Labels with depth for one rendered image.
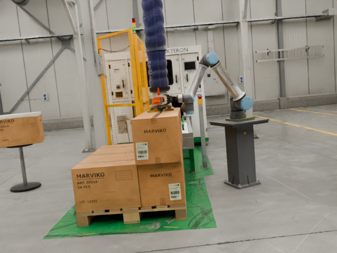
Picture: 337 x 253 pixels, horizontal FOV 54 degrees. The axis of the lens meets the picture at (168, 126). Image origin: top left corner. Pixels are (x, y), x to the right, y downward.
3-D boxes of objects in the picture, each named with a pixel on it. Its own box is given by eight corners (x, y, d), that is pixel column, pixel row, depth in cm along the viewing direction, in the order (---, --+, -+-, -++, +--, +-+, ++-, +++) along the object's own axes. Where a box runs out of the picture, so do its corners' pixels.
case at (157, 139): (144, 152, 344) (140, 114, 340) (182, 149, 342) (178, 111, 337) (135, 165, 285) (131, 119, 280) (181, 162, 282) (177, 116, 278)
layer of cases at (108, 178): (106, 176, 417) (102, 145, 412) (184, 170, 412) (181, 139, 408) (75, 212, 298) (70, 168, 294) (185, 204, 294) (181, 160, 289)
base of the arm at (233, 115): (239, 115, 391) (238, 107, 389) (249, 116, 374) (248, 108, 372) (226, 118, 383) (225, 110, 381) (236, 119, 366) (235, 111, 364)
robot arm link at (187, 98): (194, 103, 338) (194, 93, 337) (182, 103, 339) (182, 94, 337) (194, 102, 347) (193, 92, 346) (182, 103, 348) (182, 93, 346)
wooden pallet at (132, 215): (107, 187, 419) (105, 176, 417) (185, 181, 414) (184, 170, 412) (77, 227, 300) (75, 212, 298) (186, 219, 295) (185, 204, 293)
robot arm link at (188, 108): (192, 113, 352) (191, 102, 351) (195, 114, 341) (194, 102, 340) (183, 114, 350) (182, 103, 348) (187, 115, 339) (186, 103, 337)
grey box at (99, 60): (101, 75, 495) (99, 54, 492) (104, 75, 495) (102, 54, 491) (98, 74, 475) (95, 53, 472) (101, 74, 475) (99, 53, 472)
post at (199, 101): (202, 167, 481) (197, 99, 470) (207, 166, 481) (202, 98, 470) (202, 168, 475) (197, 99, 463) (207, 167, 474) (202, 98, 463)
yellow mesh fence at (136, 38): (150, 149, 660) (140, 43, 636) (155, 149, 659) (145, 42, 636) (143, 162, 543) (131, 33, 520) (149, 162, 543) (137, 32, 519)
